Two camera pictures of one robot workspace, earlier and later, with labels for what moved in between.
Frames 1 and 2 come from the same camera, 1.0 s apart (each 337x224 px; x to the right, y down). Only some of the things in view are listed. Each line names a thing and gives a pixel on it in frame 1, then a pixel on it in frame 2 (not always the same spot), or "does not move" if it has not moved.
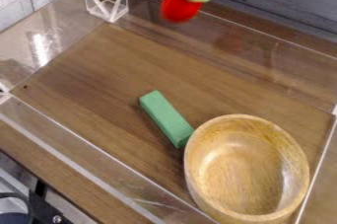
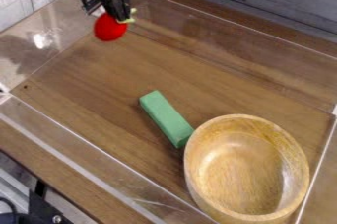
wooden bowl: (246, 170) does not move
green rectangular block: (170, 122) does not move
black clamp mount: (44, 212) does not move
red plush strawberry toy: (176, 6) to (108, 29)
